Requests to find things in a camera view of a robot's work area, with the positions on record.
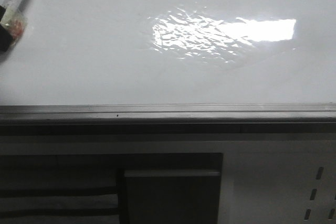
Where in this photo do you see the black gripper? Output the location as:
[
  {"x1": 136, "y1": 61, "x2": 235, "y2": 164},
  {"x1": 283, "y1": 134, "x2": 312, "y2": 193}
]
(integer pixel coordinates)
[{"x1": 1, "y1": 6, "x2": 27, "y2": 52}]

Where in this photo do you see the white whiteboard surface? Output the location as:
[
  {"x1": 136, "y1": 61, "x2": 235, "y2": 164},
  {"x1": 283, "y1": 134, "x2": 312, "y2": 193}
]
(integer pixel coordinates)
[{"x1": 1, "y1": 0, "x2": 335, "y2": 105}]

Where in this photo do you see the dark square panel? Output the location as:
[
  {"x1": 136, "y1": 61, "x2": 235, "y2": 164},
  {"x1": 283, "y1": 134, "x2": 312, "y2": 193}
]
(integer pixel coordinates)
[{"x1": 117, "y1": 153, "x2": 223, "y2": 223}]

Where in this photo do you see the white perforated cabinet panel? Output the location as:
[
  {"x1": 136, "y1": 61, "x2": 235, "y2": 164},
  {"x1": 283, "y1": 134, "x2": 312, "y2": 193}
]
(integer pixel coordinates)
[{"x1": 222, "y1": 140, "x2": 336, "y2": 224}]

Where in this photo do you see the grey aluminium whiteboard frame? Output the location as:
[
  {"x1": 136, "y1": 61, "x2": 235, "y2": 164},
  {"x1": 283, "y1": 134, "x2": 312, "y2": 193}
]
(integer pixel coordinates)
[{"x1": 1, "y1": 103, "x2": 335, "y2": 135}]

